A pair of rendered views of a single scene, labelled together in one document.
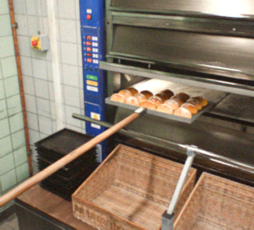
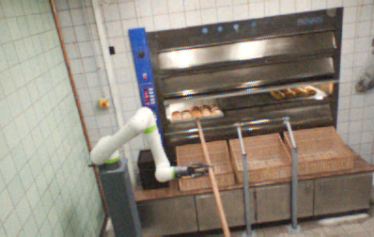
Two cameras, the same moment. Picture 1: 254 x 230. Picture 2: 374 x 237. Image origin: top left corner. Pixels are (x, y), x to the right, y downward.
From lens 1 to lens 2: 1.89 m
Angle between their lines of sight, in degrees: 31
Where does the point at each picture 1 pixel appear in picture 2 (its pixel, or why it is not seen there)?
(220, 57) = (226, 80)
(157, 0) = (188, 60)
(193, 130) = (218, 121)
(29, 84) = (94, 134)
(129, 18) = (171, 73)
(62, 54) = (123, 105)
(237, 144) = (241, 119)
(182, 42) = (205, 78)
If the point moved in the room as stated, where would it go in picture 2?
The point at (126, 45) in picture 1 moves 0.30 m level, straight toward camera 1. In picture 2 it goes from (172, 87) to (189, 93)
